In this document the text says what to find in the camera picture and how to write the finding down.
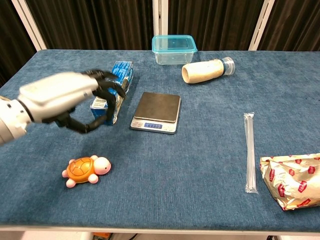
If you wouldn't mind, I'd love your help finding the wrapped clear straw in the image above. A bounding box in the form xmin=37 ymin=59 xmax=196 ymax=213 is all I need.
xmin=243 ymin=112 xmax=259 ymax=195

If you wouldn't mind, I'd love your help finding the blue carton box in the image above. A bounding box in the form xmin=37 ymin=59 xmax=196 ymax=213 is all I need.
xmin=89 ymin=60 xmax=135 ymax=126

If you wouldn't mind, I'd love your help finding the orange pink turtle toy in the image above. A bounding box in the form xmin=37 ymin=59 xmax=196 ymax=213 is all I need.
xmin=61 ymin=154 xmax=112 ymax=188

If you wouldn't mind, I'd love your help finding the white frame post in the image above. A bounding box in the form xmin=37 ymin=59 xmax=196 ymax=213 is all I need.
xmin=11 ymin=0 xmax=48 ymax=52
xmin=152 ymin=0 xmax=169 ymax=37
xmin=248 ymin=0 xmax=276 ymax=52

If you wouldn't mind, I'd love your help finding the blue table cloth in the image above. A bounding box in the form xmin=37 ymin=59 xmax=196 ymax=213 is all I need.
xmin=0 ymin=49 xmax=320 ymax=232

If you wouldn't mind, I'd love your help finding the blue clear plastic container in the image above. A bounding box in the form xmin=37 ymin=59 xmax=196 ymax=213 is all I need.
xmin=151 ymin=34 xmax=198 ymax=66

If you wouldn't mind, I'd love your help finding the silver kitchen scale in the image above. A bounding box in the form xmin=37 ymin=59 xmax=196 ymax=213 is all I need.
xmin=129 ymin=91 xmax=181 ymax=135

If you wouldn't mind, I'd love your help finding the cream squeeze bottle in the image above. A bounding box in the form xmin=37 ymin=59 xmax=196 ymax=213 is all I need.
xmin=181 ymin=56 xmax=236 ymax=85

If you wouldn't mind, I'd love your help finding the robot left five-finger hand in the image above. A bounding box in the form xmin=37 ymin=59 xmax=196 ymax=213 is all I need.
xmin=17 ymin=69 xmax=128 ymax=135

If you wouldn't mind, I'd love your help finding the dark pleated curtain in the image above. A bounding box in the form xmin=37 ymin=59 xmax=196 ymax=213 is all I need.
xmin=24 ymin=0 xmax=155 ymax=51
xmin=257 ymin=0 xmax=320 ymax=52
xmin=167 ymin=0 xmax=266 ymax=52
xmin=0 ymin=0 xmax=36 ymax=88

